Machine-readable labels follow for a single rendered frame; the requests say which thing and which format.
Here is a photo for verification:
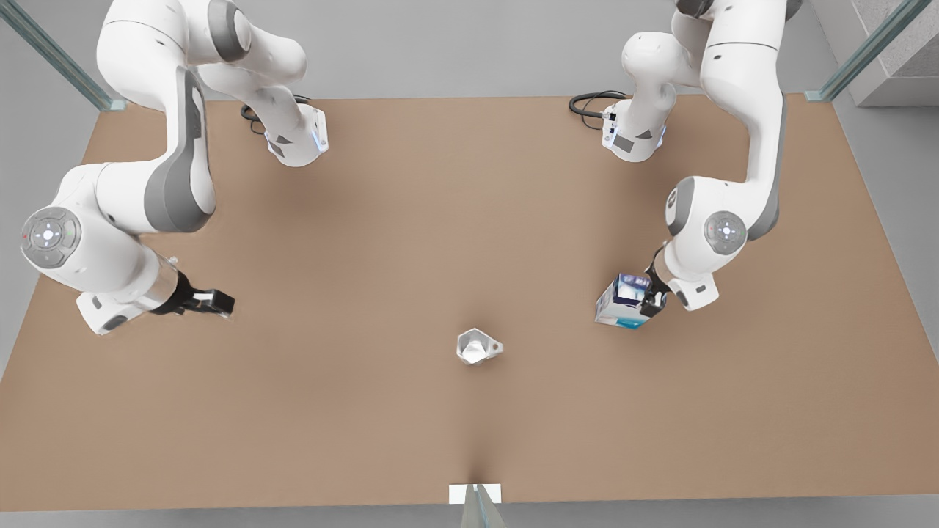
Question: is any grey concrete block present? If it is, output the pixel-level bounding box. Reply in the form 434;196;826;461
810;0;939;108

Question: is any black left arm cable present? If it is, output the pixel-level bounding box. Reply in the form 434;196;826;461
569;90;629;131

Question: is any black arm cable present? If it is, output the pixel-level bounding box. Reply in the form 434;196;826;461
241;94;312;136
569;90;629;131

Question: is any silver frame post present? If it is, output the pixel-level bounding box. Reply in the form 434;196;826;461
449;483;507;528
0;0;127;112
804;0;934;103

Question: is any blue and white carton box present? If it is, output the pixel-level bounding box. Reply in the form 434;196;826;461
594;273;654;331

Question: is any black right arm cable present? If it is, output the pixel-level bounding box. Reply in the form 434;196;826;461
241;94;312;136

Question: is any white cup with handle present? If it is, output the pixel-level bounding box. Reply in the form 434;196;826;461
456;328;505;366

